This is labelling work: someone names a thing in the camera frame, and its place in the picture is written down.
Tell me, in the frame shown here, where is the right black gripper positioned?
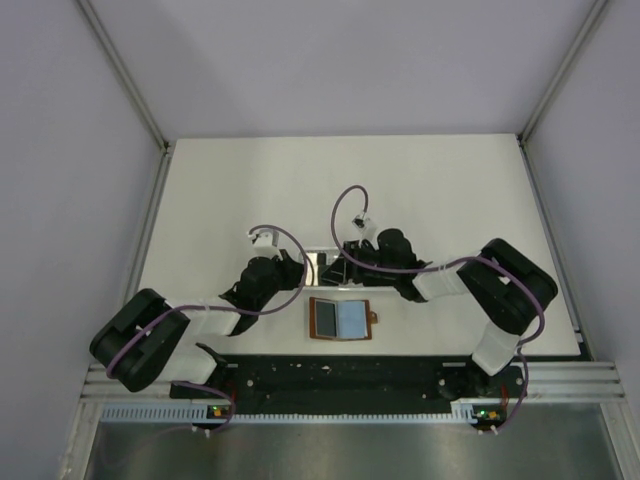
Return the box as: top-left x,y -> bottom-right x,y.
322,239 -> 400,285

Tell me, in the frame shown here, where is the black credit card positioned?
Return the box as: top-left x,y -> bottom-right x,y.
315,301 -> 337,338
318,257 -> 346,286

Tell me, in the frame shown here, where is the brown leather card holder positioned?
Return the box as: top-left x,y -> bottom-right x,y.
308,297 -> 378,342

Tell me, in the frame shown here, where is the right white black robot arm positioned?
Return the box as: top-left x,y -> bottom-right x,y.
339,229 -> 559,396

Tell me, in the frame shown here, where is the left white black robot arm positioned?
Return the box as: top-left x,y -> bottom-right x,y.
89,249 -> 309,397

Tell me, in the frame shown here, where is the white plastic slotted basket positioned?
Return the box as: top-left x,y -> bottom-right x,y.
297,247 -> 357,289

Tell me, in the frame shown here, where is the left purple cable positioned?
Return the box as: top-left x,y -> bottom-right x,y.
106,224 -> 321,434

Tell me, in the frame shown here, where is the white slotted cable duct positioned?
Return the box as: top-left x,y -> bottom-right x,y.
99,397 -> 484,426

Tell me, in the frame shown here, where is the aluminium frame rail front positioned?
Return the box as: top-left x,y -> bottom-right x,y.
79,362 -> 629,404

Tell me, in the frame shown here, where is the left aluminium frame post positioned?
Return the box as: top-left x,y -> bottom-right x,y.
73,0 -> 170,152

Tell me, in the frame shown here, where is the aluminium frame post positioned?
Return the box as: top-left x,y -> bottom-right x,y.
73,0 -> 170,152
517,0 -> 613,148

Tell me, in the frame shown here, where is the right aluminium frame post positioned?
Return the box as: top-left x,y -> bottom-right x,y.
517,0 -> 613,148

